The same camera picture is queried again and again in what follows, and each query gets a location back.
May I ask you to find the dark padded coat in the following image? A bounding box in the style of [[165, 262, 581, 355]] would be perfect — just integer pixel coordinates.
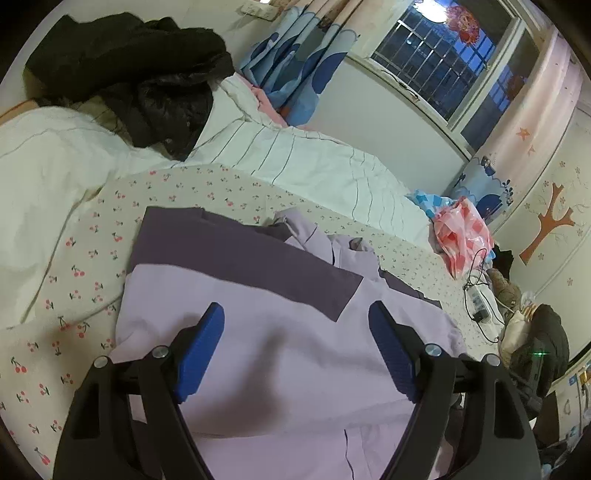
[[531, 304, 571, 398]]

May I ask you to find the white wall power strip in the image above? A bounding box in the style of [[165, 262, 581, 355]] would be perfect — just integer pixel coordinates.
[[240, 0, 279, 22]]

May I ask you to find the pink and blue whale curtain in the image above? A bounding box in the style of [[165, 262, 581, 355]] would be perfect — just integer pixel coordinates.
[[238, 0, 361, 127], [450, 28, 585, 227]]

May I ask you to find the blue checkered cloth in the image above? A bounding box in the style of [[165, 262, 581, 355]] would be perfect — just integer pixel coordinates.
[[406, 189, 458, 220]]

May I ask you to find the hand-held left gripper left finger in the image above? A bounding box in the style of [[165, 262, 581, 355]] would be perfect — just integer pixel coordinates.
[[52, 302, 225, 480]]

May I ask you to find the white power strip with cable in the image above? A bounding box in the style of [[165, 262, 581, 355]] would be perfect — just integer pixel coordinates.
[[462, 248, 507, 344]]

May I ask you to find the barred window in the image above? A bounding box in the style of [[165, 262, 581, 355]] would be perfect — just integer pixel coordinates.
[[369, 0, 527, 153]]

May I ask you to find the beige blanket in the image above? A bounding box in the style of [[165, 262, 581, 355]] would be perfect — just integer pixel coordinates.
[[499, 302, 541, 366]]

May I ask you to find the olive garment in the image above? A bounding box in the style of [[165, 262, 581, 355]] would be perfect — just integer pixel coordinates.
[[487, 268, 522, 310]]

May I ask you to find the orange tree wall sticker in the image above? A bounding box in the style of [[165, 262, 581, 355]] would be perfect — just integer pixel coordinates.
[[519, 182, 576, 267]]

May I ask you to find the cherry print bed sheet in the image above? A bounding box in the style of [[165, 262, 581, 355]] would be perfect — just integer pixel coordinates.
[[0, 164, 509, 480]]

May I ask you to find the pink checkered plastic bag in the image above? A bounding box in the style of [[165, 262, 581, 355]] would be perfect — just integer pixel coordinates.
[[433, 196, 495, 280]]

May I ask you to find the pink cloth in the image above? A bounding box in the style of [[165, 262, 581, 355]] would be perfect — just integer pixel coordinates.
[[245, 80, 287, 125]]

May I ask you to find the white striped duvet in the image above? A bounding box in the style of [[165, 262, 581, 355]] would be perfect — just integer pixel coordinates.
[[0, 74, 432, 329]]

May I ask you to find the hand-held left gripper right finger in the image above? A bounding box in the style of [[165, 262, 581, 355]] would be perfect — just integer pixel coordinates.
[[368, 301, 541, 480]]

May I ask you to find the red cartoon window sticker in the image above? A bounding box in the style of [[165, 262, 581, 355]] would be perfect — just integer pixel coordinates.
[[445, 4, 484, 45]]

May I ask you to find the dark cloth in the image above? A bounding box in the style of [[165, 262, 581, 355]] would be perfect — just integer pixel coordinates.
[[492, 249, 515, 278]]

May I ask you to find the purple two-tone jacket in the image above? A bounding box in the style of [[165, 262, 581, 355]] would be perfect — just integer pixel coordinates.
[[108, 206, 467, 480]]

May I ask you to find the black padded jacket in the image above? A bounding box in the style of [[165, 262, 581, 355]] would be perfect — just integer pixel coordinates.
[[23, 13, 236, 162]]

